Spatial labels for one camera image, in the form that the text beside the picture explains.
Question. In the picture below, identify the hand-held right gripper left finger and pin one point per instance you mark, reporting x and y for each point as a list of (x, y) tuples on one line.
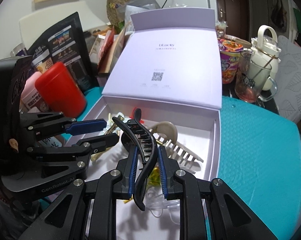
[(134, 171)]

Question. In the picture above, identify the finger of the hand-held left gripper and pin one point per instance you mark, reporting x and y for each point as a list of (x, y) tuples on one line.
[(103, 141), (88, 127)]

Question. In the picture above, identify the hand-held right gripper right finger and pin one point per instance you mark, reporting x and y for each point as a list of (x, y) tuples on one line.
[(163, 173)]

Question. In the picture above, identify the green lollipop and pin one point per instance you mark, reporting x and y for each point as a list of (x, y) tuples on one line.
[(154, 176)]

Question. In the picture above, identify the black hair clip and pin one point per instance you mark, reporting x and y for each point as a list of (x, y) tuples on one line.
[(146, 160)]

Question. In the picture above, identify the clear plastic hair clip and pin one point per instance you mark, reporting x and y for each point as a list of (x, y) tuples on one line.
[(160, 205)]

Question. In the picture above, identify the beige marble hair claw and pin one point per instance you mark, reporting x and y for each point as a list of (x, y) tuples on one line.
[(165, 130)]

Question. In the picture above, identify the red hair clip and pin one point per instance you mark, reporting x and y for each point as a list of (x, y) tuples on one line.
[(135, 111)]

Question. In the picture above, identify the white gift box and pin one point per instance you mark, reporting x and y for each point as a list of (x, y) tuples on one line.
[(165, 62)]

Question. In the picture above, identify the pink canister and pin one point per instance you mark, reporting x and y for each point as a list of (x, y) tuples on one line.
[(31, 92)]

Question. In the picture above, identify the red canister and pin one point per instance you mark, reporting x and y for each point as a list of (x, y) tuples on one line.
[(60, 90)]

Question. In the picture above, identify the dark blue labelled jar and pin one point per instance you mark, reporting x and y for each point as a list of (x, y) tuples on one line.
[(18, 50)]

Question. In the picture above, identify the red snack packet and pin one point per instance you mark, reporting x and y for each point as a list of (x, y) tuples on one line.
[(106, 47)]

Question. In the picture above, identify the black snack pouch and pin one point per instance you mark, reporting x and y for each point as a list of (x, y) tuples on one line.
[(65, 42)]

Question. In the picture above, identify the brown paper packet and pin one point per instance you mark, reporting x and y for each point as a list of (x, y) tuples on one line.
[(120, 47)]

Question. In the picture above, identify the teal bubble mat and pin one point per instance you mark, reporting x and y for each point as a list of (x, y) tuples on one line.
[(253, 155)]

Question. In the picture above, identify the white board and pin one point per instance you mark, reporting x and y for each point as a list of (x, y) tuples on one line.
[(53, 17)]

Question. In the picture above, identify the glass mug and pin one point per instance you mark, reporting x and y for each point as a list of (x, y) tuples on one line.
[(250, 85)]

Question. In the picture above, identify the woven straw mat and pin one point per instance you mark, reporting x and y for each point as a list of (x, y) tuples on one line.
[(118, 5)]

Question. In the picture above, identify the purple cup noodles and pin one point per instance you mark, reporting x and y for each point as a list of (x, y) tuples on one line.
[(230, 62)]

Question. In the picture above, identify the grey plastic bag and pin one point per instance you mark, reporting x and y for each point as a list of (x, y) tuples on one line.
[(145, 1)]

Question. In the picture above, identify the metal spoon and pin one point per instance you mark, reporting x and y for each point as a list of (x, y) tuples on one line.
[(264, 66)]

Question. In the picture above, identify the beige mug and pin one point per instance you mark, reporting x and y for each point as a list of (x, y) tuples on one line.
[(243, 43)]

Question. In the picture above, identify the clear plastic dome cup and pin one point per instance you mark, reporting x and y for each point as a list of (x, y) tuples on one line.
[(221, 30)]

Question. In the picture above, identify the brown door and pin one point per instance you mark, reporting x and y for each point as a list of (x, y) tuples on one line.
[(230, 5)]

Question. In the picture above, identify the dark hanging bag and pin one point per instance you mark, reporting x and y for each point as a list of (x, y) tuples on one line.
[(279, 12)]

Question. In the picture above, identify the green tote bag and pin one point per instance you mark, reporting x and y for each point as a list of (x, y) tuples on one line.
[(300, 21)]

